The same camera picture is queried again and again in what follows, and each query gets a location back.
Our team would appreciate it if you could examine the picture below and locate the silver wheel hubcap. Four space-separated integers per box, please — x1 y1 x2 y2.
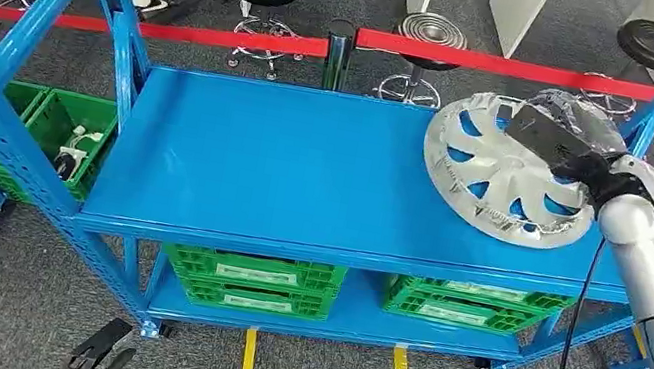
408 67 637 263

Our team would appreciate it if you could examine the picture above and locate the chrome ringed round stool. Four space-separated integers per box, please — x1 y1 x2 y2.
372 5 473 114

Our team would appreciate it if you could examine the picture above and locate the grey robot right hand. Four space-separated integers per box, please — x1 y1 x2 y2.
493 99 639 216

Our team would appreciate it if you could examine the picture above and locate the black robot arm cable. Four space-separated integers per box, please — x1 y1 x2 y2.
557 232 609 369

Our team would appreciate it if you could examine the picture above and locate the red barrier tape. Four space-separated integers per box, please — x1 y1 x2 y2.
0 0 331 79
353 27 654 105

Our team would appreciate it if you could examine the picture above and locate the black barrier post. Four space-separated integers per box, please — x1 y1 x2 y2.
319 17 361 95

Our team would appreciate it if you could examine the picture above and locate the black robot left foot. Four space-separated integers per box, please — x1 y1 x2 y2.
60 309 143 369

